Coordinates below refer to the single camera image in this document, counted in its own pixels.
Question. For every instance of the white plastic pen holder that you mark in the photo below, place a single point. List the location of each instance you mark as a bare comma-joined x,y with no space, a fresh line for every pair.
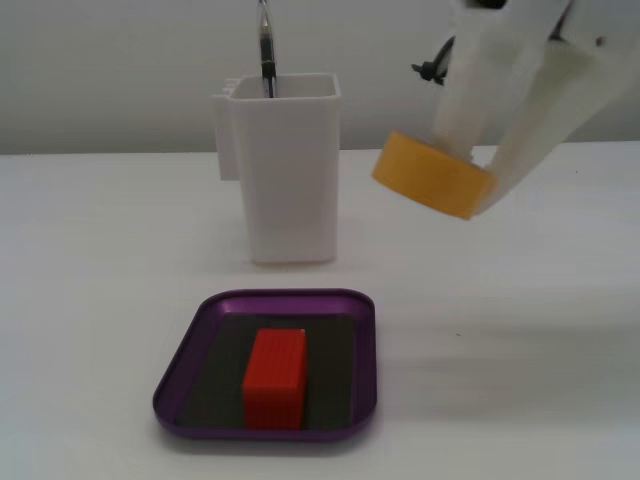
290,175

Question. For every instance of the yellow masking tape roll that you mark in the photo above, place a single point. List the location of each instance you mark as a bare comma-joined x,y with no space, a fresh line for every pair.
430,180

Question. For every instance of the purple metal tray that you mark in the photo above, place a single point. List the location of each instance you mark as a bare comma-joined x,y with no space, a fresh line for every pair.
200,350

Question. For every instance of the red ribbed block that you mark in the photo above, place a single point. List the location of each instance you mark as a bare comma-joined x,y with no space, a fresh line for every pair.
275,380

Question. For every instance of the black tray liner mat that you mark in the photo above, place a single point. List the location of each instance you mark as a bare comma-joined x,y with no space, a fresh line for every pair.
330,380

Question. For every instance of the black and silver pen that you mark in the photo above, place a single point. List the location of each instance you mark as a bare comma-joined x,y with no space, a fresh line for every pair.
267,55

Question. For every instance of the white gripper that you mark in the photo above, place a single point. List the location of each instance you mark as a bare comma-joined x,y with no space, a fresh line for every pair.
542,107

